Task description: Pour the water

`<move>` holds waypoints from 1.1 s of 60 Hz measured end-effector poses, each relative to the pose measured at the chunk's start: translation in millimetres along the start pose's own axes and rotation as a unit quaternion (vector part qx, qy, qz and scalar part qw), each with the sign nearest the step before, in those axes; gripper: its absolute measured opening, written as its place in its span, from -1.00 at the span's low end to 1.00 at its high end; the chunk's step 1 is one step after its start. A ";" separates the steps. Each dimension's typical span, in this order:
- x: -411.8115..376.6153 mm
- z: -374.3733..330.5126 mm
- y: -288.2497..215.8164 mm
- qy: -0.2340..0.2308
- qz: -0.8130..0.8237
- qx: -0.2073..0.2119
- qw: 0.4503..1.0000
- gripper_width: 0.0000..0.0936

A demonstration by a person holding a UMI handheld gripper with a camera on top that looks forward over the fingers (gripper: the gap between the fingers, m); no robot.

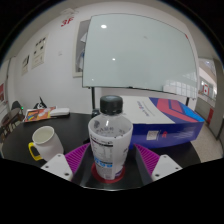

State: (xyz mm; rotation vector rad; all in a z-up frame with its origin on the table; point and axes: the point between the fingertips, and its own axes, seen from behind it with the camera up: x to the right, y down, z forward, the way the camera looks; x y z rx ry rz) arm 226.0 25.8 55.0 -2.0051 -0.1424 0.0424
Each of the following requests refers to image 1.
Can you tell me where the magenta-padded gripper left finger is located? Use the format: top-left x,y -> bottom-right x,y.
40,143 -> 92,186

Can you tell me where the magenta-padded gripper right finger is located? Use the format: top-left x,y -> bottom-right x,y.
132,143 -> 183,186

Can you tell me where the clear black-capped water bottle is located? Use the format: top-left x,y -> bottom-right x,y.
87,95 -> 134,181

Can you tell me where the flat round red coaster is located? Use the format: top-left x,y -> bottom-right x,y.
90,163 -> 127,184

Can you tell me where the blue cardboard box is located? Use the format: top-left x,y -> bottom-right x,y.
118,95 -> 206,150

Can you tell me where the white whiteboard eraser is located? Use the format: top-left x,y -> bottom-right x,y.
49,107 -> 71,118

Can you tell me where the wooden stool dark seat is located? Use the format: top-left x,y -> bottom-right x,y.
0,101 -> 24,134

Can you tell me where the red corridor placard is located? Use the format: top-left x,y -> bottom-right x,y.
202,83 -> 210,96

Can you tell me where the whiteboard on black stand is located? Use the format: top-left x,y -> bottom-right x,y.
82,13 -> 199,111

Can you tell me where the white mug yellow handle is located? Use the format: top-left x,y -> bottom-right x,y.
27,125 -> 65,162

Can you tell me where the red wall poster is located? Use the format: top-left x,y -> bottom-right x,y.
0,83 -> 6,103

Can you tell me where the small white wall poster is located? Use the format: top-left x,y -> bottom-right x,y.
21,54 -> 30,76

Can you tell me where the grey wall notice board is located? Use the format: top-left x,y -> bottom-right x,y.
73,19 -> 91,78

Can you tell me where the large white wall poster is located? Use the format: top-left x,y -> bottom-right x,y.
31,35 -> 48,70

